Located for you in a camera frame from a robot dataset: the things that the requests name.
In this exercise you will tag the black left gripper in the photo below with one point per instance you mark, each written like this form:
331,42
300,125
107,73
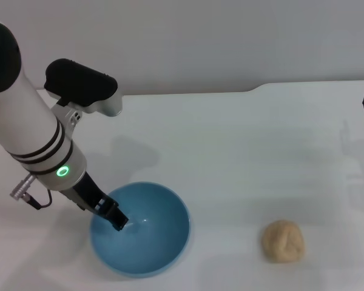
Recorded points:
85,194

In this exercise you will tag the blue bowl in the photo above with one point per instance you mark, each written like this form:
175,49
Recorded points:
151,242

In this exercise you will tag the beige egg yolk pastry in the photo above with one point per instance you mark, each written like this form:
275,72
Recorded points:
283,241

